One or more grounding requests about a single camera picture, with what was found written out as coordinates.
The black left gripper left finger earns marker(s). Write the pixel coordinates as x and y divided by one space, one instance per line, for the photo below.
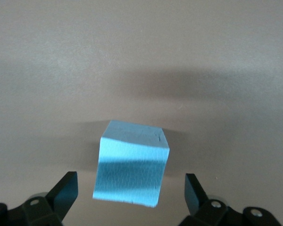
37 212

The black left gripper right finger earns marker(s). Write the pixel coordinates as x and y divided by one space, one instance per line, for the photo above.
214 214

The light blue foam block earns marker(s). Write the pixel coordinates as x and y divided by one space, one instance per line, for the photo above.
132 174

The brown table cover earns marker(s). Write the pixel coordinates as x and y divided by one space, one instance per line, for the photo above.
61 70

